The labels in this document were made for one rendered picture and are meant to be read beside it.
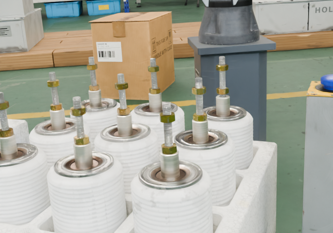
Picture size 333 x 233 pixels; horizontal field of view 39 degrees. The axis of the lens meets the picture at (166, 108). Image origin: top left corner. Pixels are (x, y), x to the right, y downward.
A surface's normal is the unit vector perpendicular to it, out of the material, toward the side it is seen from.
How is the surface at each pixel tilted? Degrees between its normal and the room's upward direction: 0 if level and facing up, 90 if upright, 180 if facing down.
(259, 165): 0
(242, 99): 90
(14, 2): 90
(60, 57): 90
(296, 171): 0
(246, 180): 0
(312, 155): 90
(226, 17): 72
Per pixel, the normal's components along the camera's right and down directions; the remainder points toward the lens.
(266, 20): 0.09, 0.29
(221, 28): -0.33, 0.00
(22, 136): 0.94, 0.05
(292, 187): -0.06, -0.95
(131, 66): -0.32, 0.29
